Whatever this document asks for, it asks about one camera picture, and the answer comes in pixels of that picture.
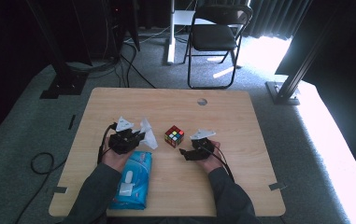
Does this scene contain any blue wet wipes pack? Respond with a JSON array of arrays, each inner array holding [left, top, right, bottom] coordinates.
[[108, 150, 153, 211]]

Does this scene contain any bundle of black cables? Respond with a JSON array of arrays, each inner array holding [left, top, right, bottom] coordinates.
[[86, 31, 157, 90]]

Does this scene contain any white wet wipe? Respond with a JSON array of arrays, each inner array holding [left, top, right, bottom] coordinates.
[[139, 117, 159, 150]]

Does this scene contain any person's left hand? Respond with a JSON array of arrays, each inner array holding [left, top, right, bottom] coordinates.
[[101, 145, 134, 174]]

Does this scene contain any black cable on floor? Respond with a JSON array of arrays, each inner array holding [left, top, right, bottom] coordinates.
[[14, 151, 68, 224]]

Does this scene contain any left hand-held gripper cable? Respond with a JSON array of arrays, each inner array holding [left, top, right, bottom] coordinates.
[[96, 122, 118, 165]]

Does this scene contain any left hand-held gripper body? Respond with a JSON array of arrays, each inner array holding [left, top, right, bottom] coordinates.
[[107, 116, 136, 156]]

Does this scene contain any black tape strip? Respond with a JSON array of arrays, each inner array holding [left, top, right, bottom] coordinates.
[[67, 114, 77, 131]]

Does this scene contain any black folding chair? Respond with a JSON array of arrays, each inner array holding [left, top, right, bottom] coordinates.
[[182, 4, 254, 91]]

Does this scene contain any hand-held gripper cable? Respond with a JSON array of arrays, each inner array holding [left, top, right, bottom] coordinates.
[[201, 144, 235, 183], [96, 122, 118, 165]]

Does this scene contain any white desk leg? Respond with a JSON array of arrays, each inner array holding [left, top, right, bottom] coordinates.
[[165, 0, 196, 66]]

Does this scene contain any multicoloured puzzle cube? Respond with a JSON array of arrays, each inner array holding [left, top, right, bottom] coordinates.
[[164, 124, 186, 149]]

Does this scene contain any grey tape strip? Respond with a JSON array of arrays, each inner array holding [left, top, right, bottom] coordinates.
[[52, 185, 69, 195], [268, 181, 288, 191]]

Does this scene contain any dark curtain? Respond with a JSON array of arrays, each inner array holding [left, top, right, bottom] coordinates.
[[246, 0, 311, 40]]

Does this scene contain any right hand-held gripper cable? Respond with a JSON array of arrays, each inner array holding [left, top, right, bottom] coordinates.
[[201, 144, 235, 183]]

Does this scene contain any black metal stand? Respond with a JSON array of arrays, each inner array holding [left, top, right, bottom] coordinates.
[[265, 0, 346, 106], [25, 0, 90, 100]]

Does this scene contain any person's right hand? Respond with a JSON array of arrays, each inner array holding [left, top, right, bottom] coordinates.
[[196, 140, 223, 175]]

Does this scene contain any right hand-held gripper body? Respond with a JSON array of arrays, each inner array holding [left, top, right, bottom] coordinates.
[[190, 129, 217, 157]]

